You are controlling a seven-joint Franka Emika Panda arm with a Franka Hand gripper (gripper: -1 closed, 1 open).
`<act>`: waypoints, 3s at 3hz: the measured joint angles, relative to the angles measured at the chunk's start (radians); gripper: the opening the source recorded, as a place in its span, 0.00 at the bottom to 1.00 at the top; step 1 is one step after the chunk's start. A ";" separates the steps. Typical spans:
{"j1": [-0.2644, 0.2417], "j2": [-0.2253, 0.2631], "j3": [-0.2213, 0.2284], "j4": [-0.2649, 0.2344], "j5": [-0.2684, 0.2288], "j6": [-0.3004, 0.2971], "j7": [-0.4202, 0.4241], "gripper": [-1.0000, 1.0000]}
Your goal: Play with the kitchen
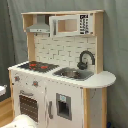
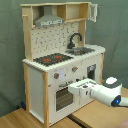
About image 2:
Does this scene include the grey ice dispenser panel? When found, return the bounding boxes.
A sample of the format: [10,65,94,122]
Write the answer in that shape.
[87,65,96,80]

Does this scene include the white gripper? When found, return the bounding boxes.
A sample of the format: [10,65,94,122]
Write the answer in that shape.
[68,79,98,99]

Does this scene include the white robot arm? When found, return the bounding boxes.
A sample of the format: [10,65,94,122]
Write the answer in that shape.
[68,77,128,108]

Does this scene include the right stove knob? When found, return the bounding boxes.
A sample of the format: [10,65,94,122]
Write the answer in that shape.
[72,66,78,72]

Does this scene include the grey range hood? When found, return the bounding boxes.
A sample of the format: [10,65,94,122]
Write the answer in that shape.
[35,6,64,27]

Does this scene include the wooden toy kitchen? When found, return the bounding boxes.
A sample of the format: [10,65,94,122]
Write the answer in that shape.
[22,2,105,127]

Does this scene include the stove knob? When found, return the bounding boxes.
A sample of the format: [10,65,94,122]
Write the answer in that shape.
[54,73,60,79]
[72,66,78,72]

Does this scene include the black stovetop red burners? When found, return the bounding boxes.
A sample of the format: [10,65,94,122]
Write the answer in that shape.
[34,53,70,66]

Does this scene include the white oven door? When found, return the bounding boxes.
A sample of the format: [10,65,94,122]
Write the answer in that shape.
[55,87,79,112]

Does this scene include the left stove knob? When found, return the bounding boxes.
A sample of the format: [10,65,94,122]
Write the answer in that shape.
[54,73,60,79]

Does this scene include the metal sink basin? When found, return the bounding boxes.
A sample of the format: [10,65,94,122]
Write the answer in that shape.
[65,47,95,56]

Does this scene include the black toy faucet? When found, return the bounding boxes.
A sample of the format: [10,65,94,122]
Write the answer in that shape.
[67,33,82,49]

